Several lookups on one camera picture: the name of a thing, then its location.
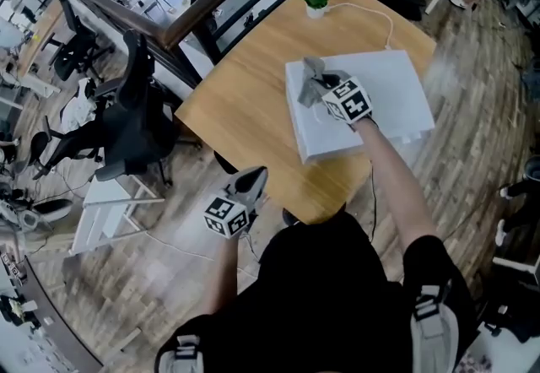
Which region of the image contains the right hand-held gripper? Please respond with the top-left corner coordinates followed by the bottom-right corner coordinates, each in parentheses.
top-left (310, 73), bottom-right (373, 124)

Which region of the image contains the black floor cable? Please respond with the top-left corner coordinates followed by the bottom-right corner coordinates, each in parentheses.
top-left (366, 162), bottom-right (379, 241)

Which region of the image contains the black bin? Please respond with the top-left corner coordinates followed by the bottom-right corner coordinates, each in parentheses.
top-left (212, 149), bottom-right (240, 175)

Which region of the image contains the large white box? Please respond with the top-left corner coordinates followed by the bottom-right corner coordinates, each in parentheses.
top-left (284, 49), bottom-right (436, 165)

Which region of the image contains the white frame stool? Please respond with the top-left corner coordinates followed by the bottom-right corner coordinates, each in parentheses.
top-left (69, 175), bottom-right (165, 257)

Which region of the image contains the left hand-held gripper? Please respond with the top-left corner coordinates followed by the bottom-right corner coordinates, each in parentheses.
top-left (204, 165), bottom-right (269, 240)

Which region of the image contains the large black office chair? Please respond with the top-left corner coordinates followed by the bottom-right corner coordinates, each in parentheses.
top-left (31, 29), bottom-right (202, 187)

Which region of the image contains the person's black shirt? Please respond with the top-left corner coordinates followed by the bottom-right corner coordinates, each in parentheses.
top-left (154, 213), bottom-right (480, 373)

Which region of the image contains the grey backpack shoulder strap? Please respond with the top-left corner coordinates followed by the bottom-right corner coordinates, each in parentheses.
top-left (158, 332), bottom-right (203, 373)
top-left (411, 280), bottom-right (461, 373)

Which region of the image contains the white garment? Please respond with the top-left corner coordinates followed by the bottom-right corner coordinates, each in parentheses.
top-left (61, 78), bottom-right (98, 132)

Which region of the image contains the white power cable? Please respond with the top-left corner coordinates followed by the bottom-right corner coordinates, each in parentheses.
top-left (327, 3), bottom-right (396, 52)

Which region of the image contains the person's right forearm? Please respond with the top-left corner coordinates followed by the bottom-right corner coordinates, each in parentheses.
top-left (356, 120), bottom-right (438, 252)

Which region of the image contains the potted green plant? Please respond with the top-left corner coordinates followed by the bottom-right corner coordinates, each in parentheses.
top-left (297, 0), bottom-right (331, 20)

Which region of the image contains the person's left forearm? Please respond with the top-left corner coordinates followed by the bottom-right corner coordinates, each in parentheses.
top-left (202, 235), bottom-right (240, 316)

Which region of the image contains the person's left black shoe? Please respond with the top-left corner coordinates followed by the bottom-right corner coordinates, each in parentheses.
top-left (281, 207), bottom-right (305, 230)

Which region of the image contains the white floor cable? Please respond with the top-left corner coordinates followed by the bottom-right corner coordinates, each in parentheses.
top-left (145, 230), bottom-right (216, 258)

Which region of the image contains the black mesh desk chair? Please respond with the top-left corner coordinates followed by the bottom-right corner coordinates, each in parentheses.
top-left (46, 0), bottom-right (116, 84)

